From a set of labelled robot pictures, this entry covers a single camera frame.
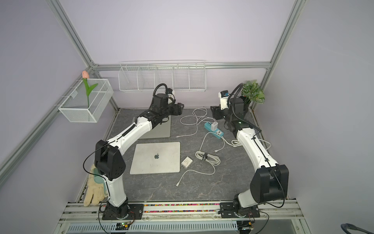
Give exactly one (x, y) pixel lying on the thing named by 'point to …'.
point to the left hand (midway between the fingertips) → (181, 105)
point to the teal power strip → (208, 126)
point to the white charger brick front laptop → (186, 162)
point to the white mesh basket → (75, 107)
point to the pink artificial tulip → (88, 88)
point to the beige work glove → (97, 189)
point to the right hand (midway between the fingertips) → (215, 105)
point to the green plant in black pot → (252, 91)
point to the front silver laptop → (156, 158)
